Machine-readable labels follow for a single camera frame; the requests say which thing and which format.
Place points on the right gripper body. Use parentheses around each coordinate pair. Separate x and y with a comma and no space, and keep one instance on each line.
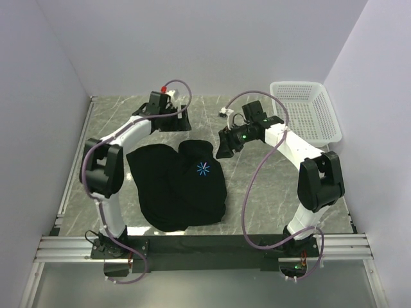
(239,136)

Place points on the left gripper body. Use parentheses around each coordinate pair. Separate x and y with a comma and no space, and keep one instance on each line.
(169,110)

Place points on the black t-shirt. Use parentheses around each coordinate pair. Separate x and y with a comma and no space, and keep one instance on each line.
(181,188)

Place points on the white plastic mesh basket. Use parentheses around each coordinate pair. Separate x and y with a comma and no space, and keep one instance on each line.
(311,112)

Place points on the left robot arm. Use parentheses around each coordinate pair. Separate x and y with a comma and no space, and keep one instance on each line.
(103,173)

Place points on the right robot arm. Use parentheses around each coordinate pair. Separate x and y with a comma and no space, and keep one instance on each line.
(320,181)

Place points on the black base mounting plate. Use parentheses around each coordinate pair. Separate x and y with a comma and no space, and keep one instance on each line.
(213,252)

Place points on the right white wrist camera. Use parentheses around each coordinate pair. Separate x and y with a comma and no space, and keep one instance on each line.
(227,114)

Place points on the aluminium rail frame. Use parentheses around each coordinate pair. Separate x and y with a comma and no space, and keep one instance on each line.
(72,272)

